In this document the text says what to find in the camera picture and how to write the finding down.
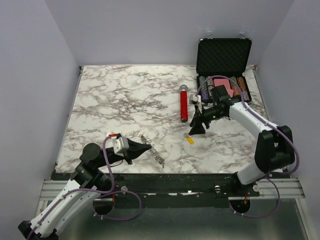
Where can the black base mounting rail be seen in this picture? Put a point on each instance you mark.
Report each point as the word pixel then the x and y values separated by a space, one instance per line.
pixel 161 191

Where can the yellow capped key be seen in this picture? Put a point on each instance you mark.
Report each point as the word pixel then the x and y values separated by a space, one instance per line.
pixel 189 139

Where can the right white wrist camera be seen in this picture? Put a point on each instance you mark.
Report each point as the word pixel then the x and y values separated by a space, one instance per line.
pixel 195 99

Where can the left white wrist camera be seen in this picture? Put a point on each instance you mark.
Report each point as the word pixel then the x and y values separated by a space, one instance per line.
pixel 120 145

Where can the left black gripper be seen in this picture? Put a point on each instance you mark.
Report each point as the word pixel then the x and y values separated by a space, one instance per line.
pixel 135 149

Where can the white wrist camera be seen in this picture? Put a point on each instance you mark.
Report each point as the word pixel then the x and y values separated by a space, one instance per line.
pixel 120 145
pixel 195 99

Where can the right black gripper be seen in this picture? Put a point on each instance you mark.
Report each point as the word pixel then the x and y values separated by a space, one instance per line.
pixel 196 122

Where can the pink playing cards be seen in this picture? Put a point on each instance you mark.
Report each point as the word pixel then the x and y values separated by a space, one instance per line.
pixel 224 82

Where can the red glitter microphone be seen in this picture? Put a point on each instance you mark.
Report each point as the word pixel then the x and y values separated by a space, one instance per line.
pixel 183 103

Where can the black poker chip case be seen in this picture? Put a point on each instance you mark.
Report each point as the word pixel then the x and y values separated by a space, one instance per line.
pixel 226 57

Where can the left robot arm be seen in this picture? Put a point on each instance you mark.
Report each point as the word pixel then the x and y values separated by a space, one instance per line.
pixel 93 177

